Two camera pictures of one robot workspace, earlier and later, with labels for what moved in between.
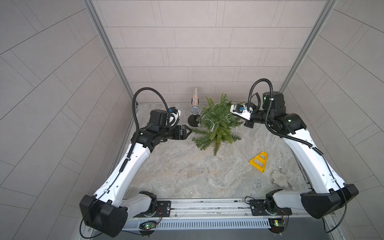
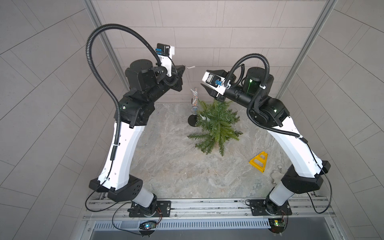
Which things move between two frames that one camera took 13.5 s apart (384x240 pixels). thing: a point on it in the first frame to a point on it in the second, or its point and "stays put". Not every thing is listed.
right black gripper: (249, 124) to (222, 97)
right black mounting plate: (258, 208) stays put
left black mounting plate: (163, 209) stays put
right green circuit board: (277, 225) stays put
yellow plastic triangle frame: (258, 157) stays put
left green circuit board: (147, 225) stays put
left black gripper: (182, 136) to (175, 72)
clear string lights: (212, 129) to (194, 93)
